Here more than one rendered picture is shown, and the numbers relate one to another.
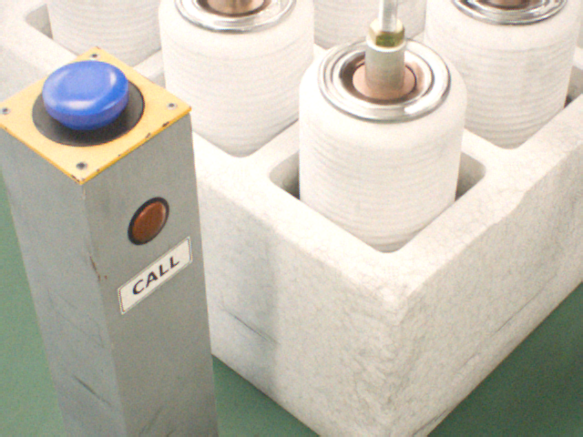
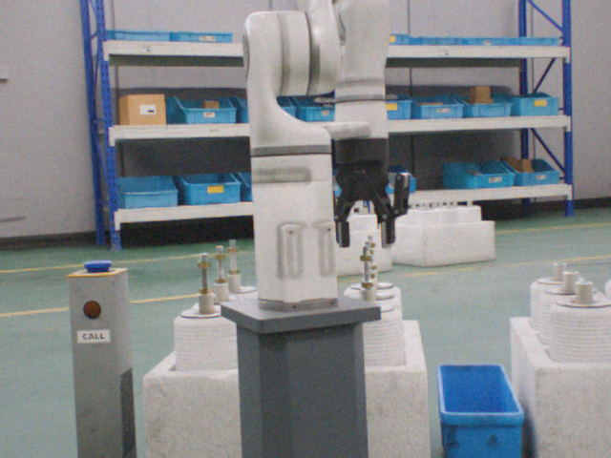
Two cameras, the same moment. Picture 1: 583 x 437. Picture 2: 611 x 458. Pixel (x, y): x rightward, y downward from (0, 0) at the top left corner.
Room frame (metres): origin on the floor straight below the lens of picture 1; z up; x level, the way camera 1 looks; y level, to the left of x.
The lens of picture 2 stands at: (-0.11, -1.16, 0.45)
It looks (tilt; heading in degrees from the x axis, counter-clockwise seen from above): 4 degrees down; 53
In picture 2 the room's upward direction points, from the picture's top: 3 degrees counter-clockwise
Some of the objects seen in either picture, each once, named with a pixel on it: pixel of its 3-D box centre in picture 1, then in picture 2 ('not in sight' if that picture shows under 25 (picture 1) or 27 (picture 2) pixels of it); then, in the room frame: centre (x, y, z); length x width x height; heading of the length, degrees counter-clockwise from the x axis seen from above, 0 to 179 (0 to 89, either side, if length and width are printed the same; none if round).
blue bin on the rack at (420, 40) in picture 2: not in sight; (426, 44); (4.81, 3.70, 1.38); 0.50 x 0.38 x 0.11; 75
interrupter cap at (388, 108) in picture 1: (383, 79); (206, 313); (0.54, -0.05, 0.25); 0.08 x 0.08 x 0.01
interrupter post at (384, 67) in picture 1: (384, 61); (205, 304); (0.54, -0.05, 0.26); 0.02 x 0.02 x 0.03
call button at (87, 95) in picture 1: (86, 99); (97, 267); (0.44, 0.10, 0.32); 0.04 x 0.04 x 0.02
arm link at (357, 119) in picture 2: not in sight; (354, 116); (0.69, -0.22, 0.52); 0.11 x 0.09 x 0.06; 20
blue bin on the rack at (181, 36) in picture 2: not in sight; (198, 40); (3.06, 4.14, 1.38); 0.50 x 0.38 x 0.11; 75
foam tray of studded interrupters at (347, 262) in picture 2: not in sight; (330, 251); (2.35, 1.90, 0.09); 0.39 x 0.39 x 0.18; 82
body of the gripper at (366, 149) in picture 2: not in sight; (362, 168); (0.71, -0.21, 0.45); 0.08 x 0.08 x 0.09
